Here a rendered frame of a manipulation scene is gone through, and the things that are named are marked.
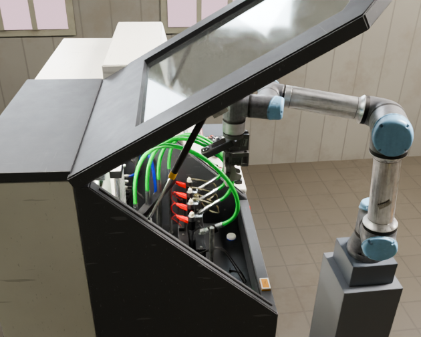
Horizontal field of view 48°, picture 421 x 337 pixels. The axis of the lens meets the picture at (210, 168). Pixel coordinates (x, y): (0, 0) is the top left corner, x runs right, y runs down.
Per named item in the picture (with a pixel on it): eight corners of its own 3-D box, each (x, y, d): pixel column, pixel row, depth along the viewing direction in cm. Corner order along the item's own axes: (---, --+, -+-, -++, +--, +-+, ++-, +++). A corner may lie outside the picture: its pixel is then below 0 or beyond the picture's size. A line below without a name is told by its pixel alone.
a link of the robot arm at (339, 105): (405, 93, 159) (261, 69, 164) (411, 106, 149) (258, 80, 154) (395, 125, 164) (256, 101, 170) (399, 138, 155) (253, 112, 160)
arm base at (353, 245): (375, 237, 194) (380, 217, 189) (392, 261, 181) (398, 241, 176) (340, 239, 192) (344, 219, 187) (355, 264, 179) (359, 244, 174)
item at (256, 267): (271, 338, 162) (275, 305, 154) (259, 339, 162) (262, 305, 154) (245, 228, 216) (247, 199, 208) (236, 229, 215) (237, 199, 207)
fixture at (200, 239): (205, 279, 181) (206, 248, 173) (179, 280, 180) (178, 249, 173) (200, 225, 210) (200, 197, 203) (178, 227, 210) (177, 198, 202)
